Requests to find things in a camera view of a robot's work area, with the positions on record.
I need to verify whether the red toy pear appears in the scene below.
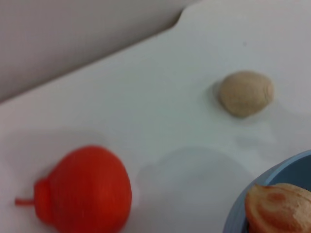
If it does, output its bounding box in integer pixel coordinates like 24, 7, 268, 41
15, 145, 133, 233

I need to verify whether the round tan bun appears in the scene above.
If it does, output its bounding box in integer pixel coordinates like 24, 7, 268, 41
219, 70, 275, 119

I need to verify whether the blue bowl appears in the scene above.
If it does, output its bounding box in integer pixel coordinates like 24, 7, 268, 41
223, 150, 311, 233

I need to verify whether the long toasted bread loaf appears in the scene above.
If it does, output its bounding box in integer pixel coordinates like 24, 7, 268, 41
244, 183, 311, 233

